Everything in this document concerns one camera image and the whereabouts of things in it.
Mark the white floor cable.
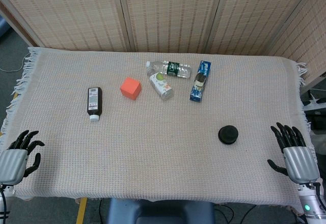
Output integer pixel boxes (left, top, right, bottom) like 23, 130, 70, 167
0, 55, 29, 73

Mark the clear bottle with green label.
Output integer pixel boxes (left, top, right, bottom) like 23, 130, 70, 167
146, 60, 192, 78

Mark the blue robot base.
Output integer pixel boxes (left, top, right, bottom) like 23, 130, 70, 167
105, 198, 215, 224

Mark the woven bamboo folding screen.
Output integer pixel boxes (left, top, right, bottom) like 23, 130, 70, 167
0, 0, 326, 89

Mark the orange cube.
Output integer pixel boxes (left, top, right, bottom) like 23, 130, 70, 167
120, 77, 142, 100

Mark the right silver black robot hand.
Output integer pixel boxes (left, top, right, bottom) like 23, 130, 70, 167
267, 122, 320, 185

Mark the yellow floor tape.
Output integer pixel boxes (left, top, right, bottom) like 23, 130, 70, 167
75, 197, 88, 224

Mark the clear bottle with white label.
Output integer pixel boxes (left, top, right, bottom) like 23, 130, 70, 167
147, 71, 174, 100

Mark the white device with black parts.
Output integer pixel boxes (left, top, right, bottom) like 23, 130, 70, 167
301, 88, 326, 113

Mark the black floor cable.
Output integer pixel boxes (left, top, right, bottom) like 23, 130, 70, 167
213, 203, 257, 224

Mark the blue background object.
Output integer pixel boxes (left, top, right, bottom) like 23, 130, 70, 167
0, 17, 13, 39

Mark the beige waffle weave tablecloth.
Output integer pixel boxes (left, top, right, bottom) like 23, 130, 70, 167
0, 46, 311, 209

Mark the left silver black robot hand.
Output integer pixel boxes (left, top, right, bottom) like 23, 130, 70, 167
0, 129, 45, 185

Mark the blue cookie package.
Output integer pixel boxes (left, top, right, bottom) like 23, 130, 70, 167
189, 60, 212, 102

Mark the dark bottle with white cap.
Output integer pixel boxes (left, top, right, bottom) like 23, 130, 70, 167
87, 87, 103, 122

